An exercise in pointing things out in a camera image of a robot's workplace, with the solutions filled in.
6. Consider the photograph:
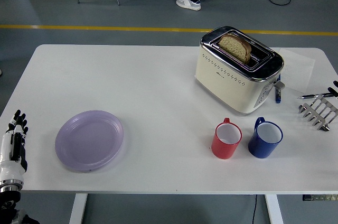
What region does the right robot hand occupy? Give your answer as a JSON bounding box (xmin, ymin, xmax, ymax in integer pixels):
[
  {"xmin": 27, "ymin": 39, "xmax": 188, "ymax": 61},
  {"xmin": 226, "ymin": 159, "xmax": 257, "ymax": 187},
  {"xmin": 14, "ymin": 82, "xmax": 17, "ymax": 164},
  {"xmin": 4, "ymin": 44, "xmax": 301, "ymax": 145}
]
[{"xmin": 328, "ymin": 80, "xmax": 338, "ymax": 97}]

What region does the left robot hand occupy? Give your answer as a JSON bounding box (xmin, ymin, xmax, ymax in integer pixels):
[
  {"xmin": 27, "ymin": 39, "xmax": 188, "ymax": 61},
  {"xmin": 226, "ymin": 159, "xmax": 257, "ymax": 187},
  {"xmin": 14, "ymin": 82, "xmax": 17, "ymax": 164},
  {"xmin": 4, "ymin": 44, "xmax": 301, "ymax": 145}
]
[{"xmin": 0, "ymin": 109, "xmax": 29, "ymax": 182}]

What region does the purple plastic plate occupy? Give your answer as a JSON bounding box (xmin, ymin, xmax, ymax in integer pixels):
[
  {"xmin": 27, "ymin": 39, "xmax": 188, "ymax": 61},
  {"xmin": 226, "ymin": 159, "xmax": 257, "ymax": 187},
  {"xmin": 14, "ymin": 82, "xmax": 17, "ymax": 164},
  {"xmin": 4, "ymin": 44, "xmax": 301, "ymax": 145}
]
[{"xmin": 54, "ymin": 110, "xmax": 125, "ymax": 173}]

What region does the brown bread slice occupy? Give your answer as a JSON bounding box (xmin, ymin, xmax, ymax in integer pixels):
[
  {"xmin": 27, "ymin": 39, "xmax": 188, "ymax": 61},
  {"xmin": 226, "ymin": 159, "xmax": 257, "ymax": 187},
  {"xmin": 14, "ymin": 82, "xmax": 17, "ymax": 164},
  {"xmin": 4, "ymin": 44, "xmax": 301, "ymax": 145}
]
[{"xmin": 218, "ymin": 33, "xmax": 252, "ymax": 64}]

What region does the black pen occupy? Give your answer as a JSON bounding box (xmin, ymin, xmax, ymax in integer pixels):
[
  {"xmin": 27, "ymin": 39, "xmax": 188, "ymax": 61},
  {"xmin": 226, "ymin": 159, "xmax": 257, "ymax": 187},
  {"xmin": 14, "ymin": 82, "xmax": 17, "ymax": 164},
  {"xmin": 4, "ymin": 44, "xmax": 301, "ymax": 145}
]
[{"xmin": 297, "ymin": 92, "xmax": 334, "ymax": 100}]

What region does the silver metal toast rack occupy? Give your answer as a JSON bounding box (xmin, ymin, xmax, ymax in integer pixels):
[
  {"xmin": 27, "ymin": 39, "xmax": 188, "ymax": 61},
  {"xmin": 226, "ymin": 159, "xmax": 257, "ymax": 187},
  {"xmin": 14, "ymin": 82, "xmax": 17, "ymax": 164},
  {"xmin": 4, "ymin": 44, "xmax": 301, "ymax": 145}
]
[{"xmin": 298, "ymin": 95, "xmax": 338, "ymax": 132}]

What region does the blue pen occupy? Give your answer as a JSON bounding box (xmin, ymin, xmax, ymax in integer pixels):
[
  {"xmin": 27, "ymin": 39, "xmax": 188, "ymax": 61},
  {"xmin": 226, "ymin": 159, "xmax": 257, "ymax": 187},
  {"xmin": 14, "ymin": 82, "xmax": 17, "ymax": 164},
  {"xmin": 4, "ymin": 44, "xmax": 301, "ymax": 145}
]
[{"xmin": 274, "ymin": 73, "xmax": 282, "ymax": 104}]

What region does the white table leg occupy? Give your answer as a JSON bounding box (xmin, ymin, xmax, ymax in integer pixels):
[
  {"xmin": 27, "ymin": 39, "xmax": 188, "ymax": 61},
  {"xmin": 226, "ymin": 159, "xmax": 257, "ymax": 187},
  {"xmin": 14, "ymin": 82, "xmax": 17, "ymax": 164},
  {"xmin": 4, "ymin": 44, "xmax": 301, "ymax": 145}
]
[
  {"xmin": 265, "ymin": 194, "xmax": 285, "ymax": 224},
  {"xmin": 69, "ymin": 193, "xmax": 88, "ymax": 224}
]

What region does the blue enamel mug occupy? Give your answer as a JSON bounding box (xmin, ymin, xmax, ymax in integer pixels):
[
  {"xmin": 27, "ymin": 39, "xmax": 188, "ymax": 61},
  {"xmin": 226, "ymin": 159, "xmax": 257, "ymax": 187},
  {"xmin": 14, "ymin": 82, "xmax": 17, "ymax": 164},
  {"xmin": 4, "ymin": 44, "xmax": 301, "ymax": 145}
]
[{"xmin": 248, "ymin": 117, "xmax": 284, "ymax": 159}]

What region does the table height control panel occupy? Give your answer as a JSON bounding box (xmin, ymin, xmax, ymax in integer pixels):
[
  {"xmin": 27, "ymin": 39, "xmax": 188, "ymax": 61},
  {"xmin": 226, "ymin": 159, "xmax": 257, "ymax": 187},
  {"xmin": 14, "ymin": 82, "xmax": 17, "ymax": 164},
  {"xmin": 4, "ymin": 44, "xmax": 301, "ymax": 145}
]
[{"xmin": 302, "ymin": 194, "xmax": 338, "ymax": 201}]

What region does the cream and chrome toaster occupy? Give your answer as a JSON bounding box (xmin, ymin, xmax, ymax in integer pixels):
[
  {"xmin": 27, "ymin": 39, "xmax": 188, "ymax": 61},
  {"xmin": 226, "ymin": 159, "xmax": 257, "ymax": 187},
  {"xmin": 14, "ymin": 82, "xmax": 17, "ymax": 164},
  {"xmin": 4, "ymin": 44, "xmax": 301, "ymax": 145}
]
[{"xmin": 194, "ymin": 25, "xmax": 286, "ymax": 116}]

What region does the red enamel mug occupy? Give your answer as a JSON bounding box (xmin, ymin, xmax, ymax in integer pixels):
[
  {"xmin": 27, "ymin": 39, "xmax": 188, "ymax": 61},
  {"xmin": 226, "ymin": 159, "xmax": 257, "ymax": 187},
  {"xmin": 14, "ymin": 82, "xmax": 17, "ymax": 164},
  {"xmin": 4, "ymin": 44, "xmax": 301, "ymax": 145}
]
[{"xmin": 211, "ymin": 117, "xmax": 243, "ymax": 160}]

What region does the thin black hanging cable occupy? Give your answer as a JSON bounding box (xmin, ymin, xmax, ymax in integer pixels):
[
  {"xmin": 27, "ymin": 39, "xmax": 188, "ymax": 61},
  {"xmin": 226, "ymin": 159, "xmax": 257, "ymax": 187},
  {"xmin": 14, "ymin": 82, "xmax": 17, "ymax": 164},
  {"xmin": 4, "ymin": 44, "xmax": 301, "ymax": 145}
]
[{"xmin": 252, "ymin": 194, "xmax": 258, "ymax": 224}]

